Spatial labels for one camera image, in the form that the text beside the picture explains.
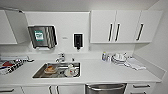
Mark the white wall cabinet wide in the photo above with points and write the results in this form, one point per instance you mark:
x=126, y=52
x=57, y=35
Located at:
x=125, y=26

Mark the steel paper towel dispenser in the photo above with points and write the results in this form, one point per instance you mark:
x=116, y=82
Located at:
x=41, y=36

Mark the white drawer unit narrow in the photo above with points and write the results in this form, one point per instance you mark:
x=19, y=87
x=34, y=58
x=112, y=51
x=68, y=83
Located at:
x=140, y=88

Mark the white drawer unit wide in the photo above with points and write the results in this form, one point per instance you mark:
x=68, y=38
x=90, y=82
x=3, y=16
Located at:
x=10, y=90

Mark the orange bowl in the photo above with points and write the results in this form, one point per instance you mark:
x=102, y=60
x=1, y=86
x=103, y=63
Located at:
x=49, y=69

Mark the small white bottle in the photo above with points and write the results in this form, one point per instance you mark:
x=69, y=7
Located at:
x=108, y=58

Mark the small wall label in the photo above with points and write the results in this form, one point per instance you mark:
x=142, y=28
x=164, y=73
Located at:
x=63, y=38

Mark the chrome sink faucet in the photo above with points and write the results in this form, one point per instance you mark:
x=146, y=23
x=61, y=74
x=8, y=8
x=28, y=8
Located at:
x=60, y=58

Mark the white cup and dishes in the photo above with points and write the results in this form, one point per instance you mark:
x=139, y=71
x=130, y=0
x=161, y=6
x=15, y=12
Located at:
x=71, y=70

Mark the blue dish soap bottle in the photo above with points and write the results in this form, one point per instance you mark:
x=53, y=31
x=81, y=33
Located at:
x=104, y=56

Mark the white two-door base cabinet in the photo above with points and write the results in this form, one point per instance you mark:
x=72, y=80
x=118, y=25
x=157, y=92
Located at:
x=66, y=90

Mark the black wall soap dispenser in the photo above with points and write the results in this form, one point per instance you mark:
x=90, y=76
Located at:
x=77, y=40

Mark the stainless steel sink basin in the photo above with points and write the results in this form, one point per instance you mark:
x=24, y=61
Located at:
x=58, y=75

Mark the stainless steel dishwasher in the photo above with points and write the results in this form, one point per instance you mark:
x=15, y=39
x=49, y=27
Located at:
x=106, y=89

